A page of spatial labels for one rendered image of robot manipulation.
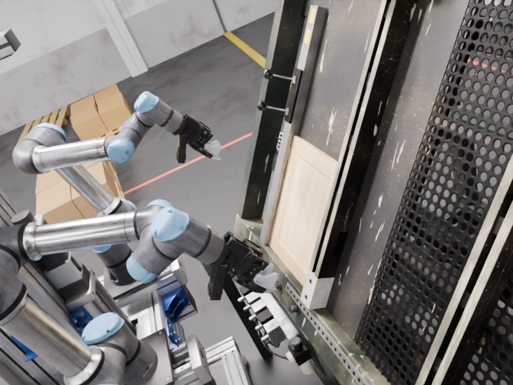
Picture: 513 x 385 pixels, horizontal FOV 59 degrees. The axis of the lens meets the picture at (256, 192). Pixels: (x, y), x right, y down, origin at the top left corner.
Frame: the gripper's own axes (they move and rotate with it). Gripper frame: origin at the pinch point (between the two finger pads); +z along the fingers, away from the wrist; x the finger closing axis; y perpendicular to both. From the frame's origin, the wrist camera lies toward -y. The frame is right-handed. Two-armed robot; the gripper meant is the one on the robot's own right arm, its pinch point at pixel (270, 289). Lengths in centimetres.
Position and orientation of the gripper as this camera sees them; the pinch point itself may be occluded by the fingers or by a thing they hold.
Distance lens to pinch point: 116.0
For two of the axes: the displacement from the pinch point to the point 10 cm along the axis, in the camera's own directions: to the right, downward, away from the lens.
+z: 7.1, 4.8, 5.2
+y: 6.5, -7.3, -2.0
